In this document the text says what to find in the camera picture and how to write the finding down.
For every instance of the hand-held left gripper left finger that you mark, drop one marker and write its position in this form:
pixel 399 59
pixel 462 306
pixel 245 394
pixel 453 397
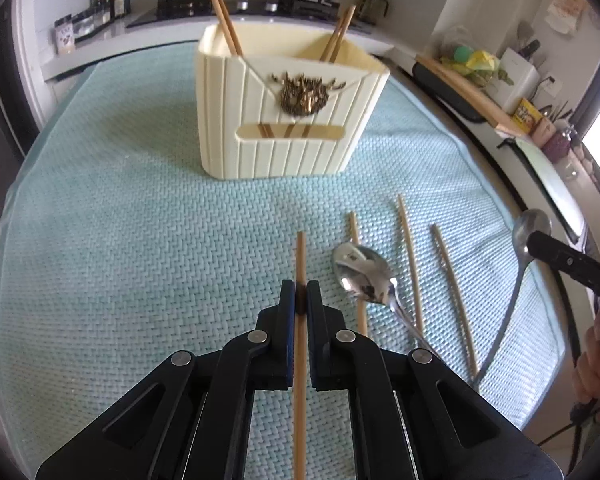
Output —
pixel 289 320

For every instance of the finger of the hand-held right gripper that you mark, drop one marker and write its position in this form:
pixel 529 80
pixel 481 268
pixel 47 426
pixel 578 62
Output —
pixel 570 260

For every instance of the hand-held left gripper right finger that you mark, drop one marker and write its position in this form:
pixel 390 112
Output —
pixel 314 320

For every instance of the metal spoon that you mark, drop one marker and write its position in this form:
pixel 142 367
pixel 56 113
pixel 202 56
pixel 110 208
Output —
pixel 362 272
pixel 530 225

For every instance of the cream ribbed utensil holder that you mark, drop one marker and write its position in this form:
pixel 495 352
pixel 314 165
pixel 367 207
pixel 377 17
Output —
pixel 260 110

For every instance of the person's right hand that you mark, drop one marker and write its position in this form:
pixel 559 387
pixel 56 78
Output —
pixel 597 360

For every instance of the green cutting board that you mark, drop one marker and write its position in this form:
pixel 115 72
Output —
pixel 550 185

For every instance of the purple bottle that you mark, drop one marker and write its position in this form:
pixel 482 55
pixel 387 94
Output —
pixel 562 145

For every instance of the beige utensil cup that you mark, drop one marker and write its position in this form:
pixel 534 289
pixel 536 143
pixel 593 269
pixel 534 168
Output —
pixel 544 132

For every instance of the yellow packet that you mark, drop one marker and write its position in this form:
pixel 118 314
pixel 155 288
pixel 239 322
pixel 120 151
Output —
pixel 526 116

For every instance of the light blue woven mat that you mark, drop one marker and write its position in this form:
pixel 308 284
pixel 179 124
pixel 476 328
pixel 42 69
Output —
pixel 130 235

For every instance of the white knife block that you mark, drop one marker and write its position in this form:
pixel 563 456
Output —
pixel 517 77

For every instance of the wooden cutting board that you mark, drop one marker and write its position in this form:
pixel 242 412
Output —
pixel 475 95

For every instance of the black board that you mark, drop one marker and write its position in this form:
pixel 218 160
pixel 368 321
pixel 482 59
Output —
pixel 445 92

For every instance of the bag with yellow-green cloths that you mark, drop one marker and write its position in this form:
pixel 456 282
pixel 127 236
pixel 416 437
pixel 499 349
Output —
pixel 472 57

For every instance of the black gas stove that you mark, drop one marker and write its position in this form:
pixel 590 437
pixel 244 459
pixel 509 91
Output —
pixel 260 7

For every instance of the glass pitcher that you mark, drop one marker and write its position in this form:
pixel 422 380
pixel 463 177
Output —
pixel 374 7

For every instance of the row of spice jars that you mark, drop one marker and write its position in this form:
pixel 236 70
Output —
pixel 80 30

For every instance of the wall socket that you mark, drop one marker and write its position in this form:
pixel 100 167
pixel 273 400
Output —
pixel 549 81

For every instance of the hanging wall towel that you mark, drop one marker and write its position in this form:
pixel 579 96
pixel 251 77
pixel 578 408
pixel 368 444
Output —
pixel 565 7

